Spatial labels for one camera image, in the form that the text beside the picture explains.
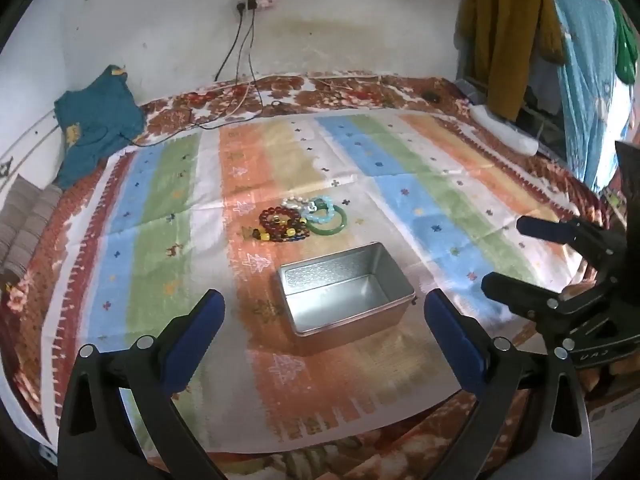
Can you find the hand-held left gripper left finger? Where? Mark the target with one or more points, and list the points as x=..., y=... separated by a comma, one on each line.
x=197, y=345

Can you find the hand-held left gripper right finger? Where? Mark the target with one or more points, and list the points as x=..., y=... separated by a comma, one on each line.
x=455, y=345

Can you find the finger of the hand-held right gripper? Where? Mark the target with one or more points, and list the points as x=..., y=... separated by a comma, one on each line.
x=515, y=292
x=555, y=232

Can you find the silver metal tin box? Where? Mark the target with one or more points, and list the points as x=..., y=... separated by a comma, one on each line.
x=345, y=292

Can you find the cardboard box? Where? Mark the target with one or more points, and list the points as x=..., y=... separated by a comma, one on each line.
x=615, y=430

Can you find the light blue printed curtain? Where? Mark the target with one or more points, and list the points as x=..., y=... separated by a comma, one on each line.
x=585, y=70

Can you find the green jade bangle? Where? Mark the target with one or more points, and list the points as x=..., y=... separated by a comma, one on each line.
x=340, y=220

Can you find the green cloth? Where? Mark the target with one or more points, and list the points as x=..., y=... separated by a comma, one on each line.
x=625, y=45

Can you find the mustard yellow garment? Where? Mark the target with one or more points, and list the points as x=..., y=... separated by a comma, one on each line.
x=505, y=35

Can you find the grey striped folded cloth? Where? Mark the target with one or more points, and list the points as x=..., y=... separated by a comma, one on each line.
x=22, y=220

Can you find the striped colourful mat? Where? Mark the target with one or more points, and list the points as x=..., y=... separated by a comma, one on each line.
x=320, y=160

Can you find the teal knitted cloth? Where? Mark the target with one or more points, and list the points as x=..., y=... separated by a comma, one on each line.
x=95, y=120

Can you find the brown floral blanket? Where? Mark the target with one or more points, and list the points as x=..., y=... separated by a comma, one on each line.
x=225, y=97

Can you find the white wall power strip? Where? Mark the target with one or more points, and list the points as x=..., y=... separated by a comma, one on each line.
x=257, y=2

